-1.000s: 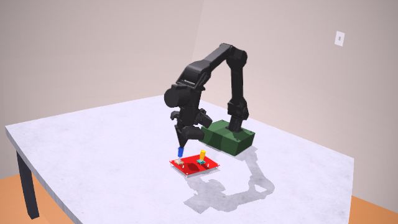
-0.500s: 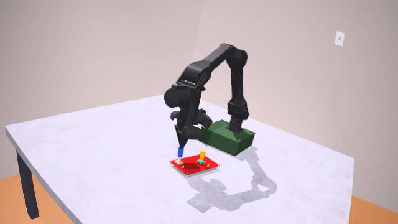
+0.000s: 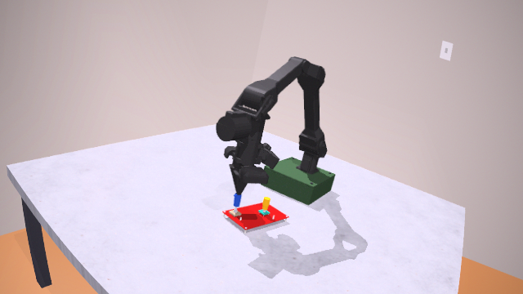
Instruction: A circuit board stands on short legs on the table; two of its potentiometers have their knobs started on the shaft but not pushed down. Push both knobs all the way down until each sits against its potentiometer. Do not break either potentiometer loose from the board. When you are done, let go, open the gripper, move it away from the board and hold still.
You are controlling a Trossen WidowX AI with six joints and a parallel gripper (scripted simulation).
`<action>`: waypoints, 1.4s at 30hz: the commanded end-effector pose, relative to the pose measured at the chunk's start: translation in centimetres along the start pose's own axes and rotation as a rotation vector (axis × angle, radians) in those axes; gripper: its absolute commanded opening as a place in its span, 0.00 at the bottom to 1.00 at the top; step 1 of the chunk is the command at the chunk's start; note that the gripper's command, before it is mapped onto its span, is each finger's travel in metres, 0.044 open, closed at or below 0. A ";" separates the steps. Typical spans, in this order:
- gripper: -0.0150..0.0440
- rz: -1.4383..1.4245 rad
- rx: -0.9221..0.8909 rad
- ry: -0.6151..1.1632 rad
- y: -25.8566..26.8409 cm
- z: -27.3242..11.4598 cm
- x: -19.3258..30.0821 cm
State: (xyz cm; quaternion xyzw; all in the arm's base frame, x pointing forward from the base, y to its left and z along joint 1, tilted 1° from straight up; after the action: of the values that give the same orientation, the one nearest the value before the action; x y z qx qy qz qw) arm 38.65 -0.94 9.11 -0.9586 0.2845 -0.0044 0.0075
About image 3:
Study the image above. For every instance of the red circuit board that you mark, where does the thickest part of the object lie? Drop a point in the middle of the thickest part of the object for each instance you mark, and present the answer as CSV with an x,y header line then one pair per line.
x,y
256,215

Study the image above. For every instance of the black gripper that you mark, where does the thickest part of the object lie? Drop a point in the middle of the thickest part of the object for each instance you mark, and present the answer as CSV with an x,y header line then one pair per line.
x,y
242,169

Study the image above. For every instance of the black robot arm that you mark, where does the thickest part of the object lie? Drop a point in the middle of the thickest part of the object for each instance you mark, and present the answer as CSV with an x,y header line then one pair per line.
x,y
263,96

